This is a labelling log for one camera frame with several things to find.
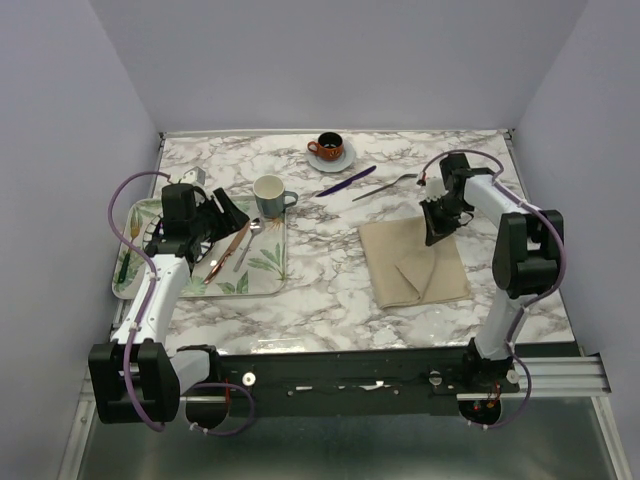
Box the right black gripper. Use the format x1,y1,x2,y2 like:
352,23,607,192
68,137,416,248
420,195,470,246

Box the beige cloth napkin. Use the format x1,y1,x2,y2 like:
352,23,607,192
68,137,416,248
358,217,471,309

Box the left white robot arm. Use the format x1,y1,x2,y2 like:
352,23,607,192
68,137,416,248
88,183,249,431

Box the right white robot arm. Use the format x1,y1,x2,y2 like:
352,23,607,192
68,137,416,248
417,149,567,392

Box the rose gold knife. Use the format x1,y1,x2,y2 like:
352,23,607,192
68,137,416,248
204,221,251,285

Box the white tray with leaf print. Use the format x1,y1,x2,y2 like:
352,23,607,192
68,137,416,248
112,195,288,300

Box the silver fork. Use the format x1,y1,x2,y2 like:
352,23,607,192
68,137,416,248
352,174,418,202

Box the grey and cream mug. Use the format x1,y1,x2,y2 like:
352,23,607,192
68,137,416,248
253,175,299,219

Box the white plate with blue stripes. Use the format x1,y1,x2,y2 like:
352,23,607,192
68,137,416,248
141,215,163,250

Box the purple knife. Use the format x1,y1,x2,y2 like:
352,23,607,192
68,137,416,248
317,166,377,197

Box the white saucer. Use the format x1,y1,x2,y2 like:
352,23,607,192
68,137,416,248
305,139,358,173

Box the brown coffee cup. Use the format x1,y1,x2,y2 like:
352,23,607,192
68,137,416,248
307,132,344,162

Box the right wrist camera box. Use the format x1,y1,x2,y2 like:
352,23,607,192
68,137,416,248
424,177,447,202

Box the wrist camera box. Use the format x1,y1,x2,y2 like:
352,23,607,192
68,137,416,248
424,177,447,202
181,167,206,188

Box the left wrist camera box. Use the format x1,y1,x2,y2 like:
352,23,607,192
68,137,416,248
181,167,206,188

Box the gold fork with green handle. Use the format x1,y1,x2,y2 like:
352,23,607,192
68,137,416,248
117,217,141,286

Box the aluminium frame rail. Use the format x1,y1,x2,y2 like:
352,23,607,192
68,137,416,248
79,357,614,401

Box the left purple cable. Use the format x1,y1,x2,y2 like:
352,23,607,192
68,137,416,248
108,170,256,437

